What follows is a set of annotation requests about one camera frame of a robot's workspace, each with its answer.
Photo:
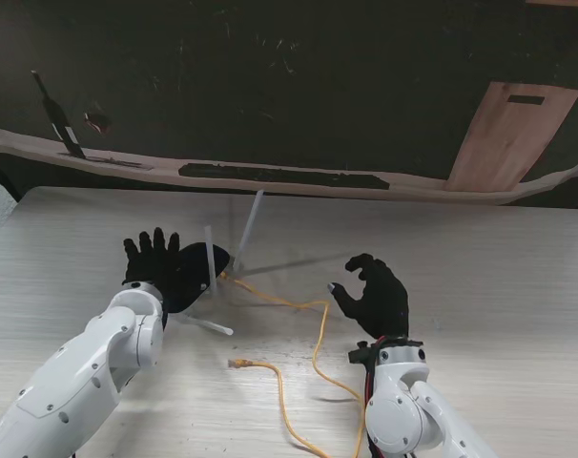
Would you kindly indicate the right black gloved robot hand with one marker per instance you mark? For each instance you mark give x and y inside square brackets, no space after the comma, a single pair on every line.
[382,300]

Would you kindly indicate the left black gloved robot hand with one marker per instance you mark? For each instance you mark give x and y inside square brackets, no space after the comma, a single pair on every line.
[150,264]

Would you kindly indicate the dark router with white antennas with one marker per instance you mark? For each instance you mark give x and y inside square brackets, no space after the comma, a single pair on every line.
[193,276]

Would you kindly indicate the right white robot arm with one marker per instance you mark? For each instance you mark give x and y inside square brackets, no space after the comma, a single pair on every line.
[413,405]

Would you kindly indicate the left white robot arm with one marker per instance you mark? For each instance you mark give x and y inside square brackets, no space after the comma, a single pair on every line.
[79,377]

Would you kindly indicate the small red black object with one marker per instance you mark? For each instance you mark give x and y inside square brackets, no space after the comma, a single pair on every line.
[97,122]

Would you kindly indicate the long black flat strip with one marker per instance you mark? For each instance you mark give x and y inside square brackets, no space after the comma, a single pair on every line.
[279,174]

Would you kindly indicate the black bottle with white label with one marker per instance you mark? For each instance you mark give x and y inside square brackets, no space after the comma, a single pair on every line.
[60,119]

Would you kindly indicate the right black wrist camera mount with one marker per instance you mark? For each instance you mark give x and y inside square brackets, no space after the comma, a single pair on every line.
[360,355]

